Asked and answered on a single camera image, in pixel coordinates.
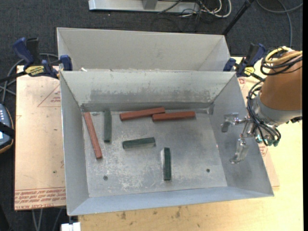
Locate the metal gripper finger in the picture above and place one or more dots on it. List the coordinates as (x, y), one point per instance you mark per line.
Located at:
(227, 120)
(240, 151)

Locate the red-brown flat block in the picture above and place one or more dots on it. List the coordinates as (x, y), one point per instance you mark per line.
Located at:
(173, 116)
(142, 113)
(93, 135)

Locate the dark green flat block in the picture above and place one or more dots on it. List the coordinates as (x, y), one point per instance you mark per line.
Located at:
(167, 164)
(138, 143)
(107, 126)

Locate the grey metal bin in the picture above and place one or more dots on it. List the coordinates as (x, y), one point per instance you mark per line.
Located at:
(149, 167)

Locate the brown cardboard board, red print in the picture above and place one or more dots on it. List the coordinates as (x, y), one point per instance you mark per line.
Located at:
(38, 138)

